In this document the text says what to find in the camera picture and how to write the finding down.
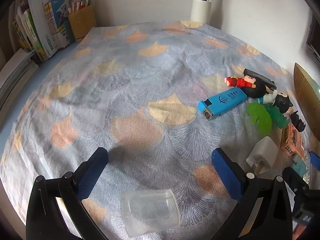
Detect lime green plastic disc toy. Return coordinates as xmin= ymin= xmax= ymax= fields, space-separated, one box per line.
xmin=245 ymin=103 xmax=272 ymax=133

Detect red and yellow toy figurine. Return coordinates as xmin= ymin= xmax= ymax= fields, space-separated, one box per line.
xmin=224 ymin=75 xmax=258 ymax=89

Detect brown pen holder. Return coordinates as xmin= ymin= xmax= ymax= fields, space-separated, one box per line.
xmin=67 ymin=5 xmax=97 ymax=43

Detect white charger plug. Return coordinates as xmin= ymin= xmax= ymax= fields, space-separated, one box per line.
xmin=246 ymin=136 xmax=278 ymax=175

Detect small orange box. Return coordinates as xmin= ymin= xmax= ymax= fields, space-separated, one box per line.
xmin=280 ymin=122 xmax=305 ymax=157

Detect stack of white books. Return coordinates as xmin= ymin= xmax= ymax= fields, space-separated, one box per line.
xmin=0 ymin=49 xmax=39 ymax=120

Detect clear plastic blister shell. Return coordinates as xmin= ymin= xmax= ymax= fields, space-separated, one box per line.
xmin=302 ymin=150 xmax=313 ymax=183

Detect upright green books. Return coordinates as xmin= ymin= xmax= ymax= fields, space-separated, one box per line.
xmin=12 ymin=1 xmax=48 ymax=61

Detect white lamp post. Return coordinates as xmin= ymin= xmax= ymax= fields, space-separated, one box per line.
xmin=190 ymin=0 xmax=213 ymax=22

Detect black monitor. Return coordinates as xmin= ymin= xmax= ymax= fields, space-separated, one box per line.
xmin=305 ymin=12 xmax=320 ymax=62

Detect gold ribbed glass plate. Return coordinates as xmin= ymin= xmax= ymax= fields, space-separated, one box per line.
xmin=293 ymin=62 xmax=320 ymax=140

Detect black-headed teal toy figurine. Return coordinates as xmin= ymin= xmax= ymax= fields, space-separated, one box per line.
xmin=259 ymin=90 xmax=294 ymax=112

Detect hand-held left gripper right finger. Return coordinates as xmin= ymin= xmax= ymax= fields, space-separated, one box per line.
xmin=211 ymin=148 xmax=293 ymax=240

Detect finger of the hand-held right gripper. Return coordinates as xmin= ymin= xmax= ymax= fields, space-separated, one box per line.
xmin=309 ymin=151 xmax=320 ymax=170
xmin=282 ymin=166 xmax=310 ymax=193

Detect bunch of pens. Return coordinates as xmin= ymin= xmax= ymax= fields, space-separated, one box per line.
xmin=66 ymin=0 xmax=92 ymax=14

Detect black rectangular bar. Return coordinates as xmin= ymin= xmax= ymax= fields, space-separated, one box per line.
xmin=243 ymin=68 xmax=277 ymax=90

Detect green spiky plastic toy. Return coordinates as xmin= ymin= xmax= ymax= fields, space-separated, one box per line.
xmin=266 ymin=104 xmax=288 ymax=129

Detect teal plastic toy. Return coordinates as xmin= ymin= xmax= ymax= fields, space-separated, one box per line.
xmin=291 ymin=155 xmax=309 ymax=174

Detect clear plastic cup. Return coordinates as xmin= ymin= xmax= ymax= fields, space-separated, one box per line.
xmin=120 ymin=189 xmax=181 ymax=238

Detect fan pattern printed cloth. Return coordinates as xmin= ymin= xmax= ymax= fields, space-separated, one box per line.
xmin=0 ymin=20 xmax=320 ymax=240

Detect blue lighter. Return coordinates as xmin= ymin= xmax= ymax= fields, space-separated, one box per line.
xmin=197 ymin=87 xmax=247 ymax=122

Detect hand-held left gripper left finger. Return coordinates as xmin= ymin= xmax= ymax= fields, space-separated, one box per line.
xmin=26 ymin=147 xmax=110 ymax=240

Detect round black toy figurine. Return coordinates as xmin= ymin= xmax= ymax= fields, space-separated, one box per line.
xmin=246 ymin=79 xmax=272 ymax=99

